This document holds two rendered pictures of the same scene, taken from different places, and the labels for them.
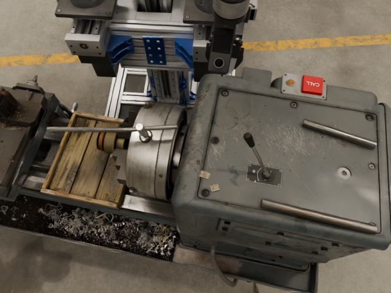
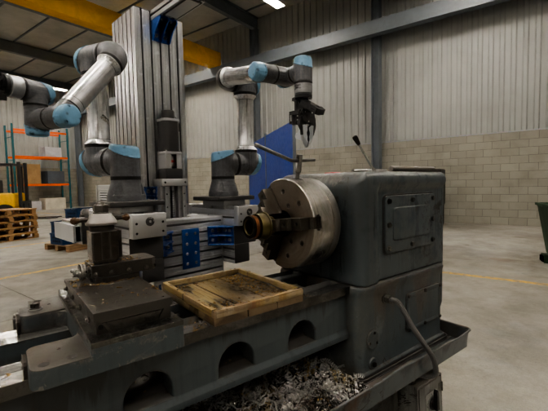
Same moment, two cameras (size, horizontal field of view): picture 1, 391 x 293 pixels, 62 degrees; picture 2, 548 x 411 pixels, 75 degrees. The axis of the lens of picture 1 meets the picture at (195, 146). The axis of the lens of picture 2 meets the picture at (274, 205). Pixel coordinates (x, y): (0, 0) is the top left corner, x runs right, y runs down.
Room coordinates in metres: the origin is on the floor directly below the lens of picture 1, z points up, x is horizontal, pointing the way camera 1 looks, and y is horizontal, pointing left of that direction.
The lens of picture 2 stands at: (-0.32, 1.15, 1.22)
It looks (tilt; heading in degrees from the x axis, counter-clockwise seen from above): 4 degrees down; 310
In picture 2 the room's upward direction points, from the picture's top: 1 degrees counter-clockwise
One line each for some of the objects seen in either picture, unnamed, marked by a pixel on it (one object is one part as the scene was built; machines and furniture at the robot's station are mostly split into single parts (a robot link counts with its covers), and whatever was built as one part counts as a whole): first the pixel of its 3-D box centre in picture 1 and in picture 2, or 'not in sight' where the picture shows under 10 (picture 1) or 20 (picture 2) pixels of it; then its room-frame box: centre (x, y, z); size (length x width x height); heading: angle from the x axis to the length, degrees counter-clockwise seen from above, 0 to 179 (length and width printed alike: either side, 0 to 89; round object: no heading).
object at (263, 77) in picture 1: (255, 81); not in sight; (0.61, -0.19, 1.24); 0.09 x 0.08 x 0.03; 78
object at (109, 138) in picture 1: (113, 141); (260, 226); (0.48, 0.28, 1.08); 0.09 x 0.09 x 0.09; 78
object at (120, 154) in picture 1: (126, 169); (294, 223); (0.38, 0.22, 1.09); 0.12 x 0.11 x 0.05; 168
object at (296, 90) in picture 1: (301, 90); not in sight; (0.58, -0.33, 1.23); 0.13 x 0.08 x 0.05; 78
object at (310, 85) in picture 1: (312, 85); not in sight; (0.58, -0.35, 1.26); 0.06 x 0.06 x 0.02; 78
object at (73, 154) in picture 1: (95, 157); (229, 291); (0.51, 0.40, 0.89); 0.36 x 0.30 x 0.04; 168
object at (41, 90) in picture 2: not in sight; (35, 92); (1.14, 0.71, 1.56); 0.11 x 0.08 x 0.09; 107
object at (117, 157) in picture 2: not in sight; (123, 160); (1.10, 0.42, 1.33); 0.13 x 0.12 x 0.14; 17
